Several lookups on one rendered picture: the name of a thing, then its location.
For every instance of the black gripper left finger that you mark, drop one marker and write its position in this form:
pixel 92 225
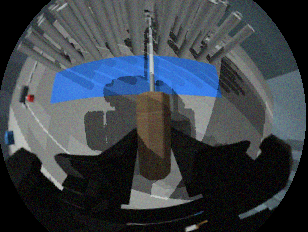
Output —
pixel 114 167

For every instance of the blue tape strip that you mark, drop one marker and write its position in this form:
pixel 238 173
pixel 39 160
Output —
pixel 131 74

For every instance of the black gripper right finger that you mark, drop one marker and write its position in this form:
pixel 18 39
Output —
pixel 198 162

